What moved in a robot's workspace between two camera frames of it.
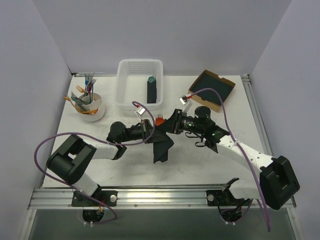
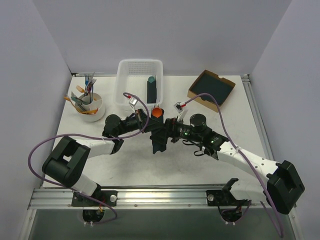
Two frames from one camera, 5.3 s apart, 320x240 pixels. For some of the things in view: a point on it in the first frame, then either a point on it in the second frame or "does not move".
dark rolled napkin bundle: (151, 92) does not move
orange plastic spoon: (159, 120) → (157, 112)
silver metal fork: (92, 83) does not move
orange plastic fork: (80, 89) does not move
